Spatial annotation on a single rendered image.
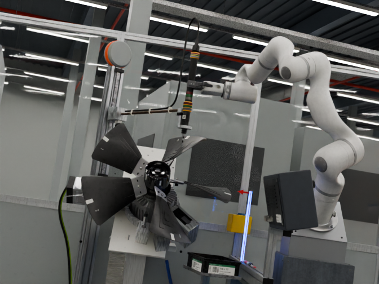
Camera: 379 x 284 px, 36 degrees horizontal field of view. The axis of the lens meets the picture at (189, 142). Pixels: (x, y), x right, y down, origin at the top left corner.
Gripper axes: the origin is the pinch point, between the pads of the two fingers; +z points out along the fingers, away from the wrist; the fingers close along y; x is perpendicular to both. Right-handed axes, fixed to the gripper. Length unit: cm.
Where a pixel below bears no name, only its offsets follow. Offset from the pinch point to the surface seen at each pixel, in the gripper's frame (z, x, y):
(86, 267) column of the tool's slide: 39, -98, 56
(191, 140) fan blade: -4.8, -24.5, 14.7
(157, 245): 5, -76, -4
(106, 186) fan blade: 31, -53, -11
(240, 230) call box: -36, -65, 21
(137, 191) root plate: 17, -54, -4
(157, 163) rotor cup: 10.1, -39.4, -2.1
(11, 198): 89, -67, 71
